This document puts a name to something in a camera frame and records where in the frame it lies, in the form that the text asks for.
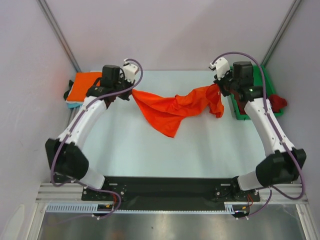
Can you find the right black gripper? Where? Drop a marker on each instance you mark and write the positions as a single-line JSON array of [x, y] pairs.
[[223, 87]]

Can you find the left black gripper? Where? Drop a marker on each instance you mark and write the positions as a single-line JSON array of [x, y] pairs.
[[129, 84]]

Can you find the orange t shirt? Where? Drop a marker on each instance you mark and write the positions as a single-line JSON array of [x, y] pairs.
[[165, 114], [83, 81]]

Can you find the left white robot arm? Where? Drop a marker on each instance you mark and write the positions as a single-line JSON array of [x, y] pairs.
[[65, 153]]

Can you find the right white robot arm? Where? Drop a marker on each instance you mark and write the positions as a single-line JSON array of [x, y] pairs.
[[283, 161]]

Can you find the folded orange t shirt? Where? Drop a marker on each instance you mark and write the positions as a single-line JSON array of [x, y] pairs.
[[83, 81]]

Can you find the green plastic bin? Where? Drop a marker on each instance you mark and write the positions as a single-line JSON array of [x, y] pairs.
[[270, 89]]

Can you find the folded black t shirt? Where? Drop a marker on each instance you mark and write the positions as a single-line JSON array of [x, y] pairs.
[[66, 94]]

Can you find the folded light blue t shirt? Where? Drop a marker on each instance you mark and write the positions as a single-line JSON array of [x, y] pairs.
[[73, 105]]

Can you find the dark red t shirt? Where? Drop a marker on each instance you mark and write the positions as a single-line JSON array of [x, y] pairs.
[[277, 103]]

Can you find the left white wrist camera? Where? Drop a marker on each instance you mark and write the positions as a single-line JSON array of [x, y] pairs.
[[130, 70]]

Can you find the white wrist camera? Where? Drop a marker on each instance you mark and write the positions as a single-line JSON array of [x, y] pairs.
[[130, 70], [221, 66]]

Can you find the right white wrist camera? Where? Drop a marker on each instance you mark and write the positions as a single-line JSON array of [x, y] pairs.
[[221, 66]]

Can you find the right aluminium corner post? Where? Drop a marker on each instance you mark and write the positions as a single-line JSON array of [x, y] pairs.
[[293, 9]]

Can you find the aluminium corner post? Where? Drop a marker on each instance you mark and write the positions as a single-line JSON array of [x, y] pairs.
[[56, 29], [293, 9]]

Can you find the left aluminium corner post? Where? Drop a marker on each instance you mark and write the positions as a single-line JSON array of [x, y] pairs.
[[56, 29]]

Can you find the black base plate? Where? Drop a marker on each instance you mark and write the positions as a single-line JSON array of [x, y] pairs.
[[168, 194]]

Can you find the aluminium front rail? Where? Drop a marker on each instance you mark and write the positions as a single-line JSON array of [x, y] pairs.
[[75, 193]]

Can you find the light blue cable duct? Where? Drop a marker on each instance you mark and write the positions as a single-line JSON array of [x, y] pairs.
[[72, 207]]

